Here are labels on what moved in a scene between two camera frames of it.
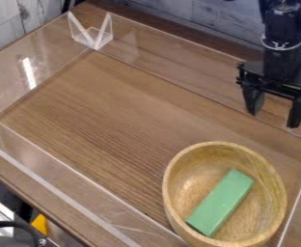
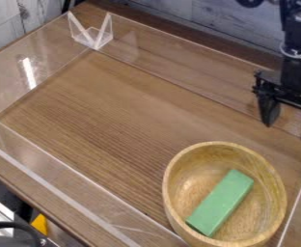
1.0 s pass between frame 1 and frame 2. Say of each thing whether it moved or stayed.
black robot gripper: moved
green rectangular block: stayed
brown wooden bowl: stayed
